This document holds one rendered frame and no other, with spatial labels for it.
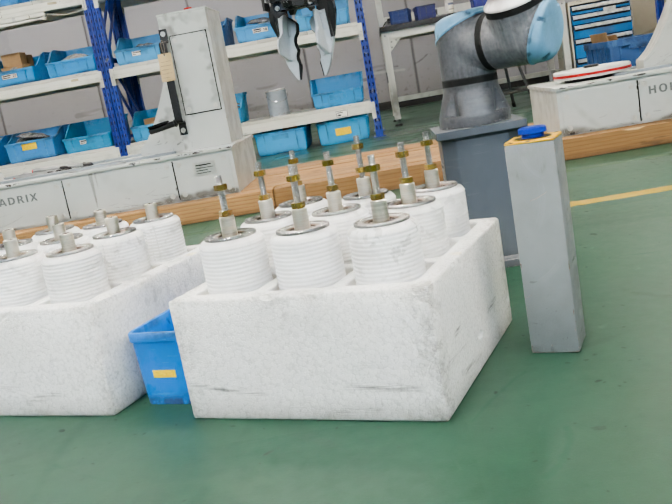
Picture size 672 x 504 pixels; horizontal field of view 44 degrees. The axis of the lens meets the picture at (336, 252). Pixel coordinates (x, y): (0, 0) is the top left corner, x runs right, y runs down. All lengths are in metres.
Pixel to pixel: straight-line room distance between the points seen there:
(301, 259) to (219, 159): 2.18
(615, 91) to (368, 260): 2.34
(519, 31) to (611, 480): 0.98
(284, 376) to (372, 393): 0.13
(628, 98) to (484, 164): 1.65
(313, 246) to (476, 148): 0.70
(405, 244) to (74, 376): 0.58
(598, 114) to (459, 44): 1.62
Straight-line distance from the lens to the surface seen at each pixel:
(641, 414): 1.06
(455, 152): 1.73
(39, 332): 1.38
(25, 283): 1.44
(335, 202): 1.24
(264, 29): 5.91
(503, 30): 1.68
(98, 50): 6.13
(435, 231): 1.18
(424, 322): 1.03
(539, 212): 1.21
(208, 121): 3.33
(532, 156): 1.19
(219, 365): 1.19
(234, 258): 1.16
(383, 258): 1.06
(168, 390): 1.33
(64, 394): 1.39
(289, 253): 1.11
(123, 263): 1.45
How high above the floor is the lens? 0.44
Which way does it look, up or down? 12 degrees down
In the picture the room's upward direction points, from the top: 10 degrees counter-clockwise
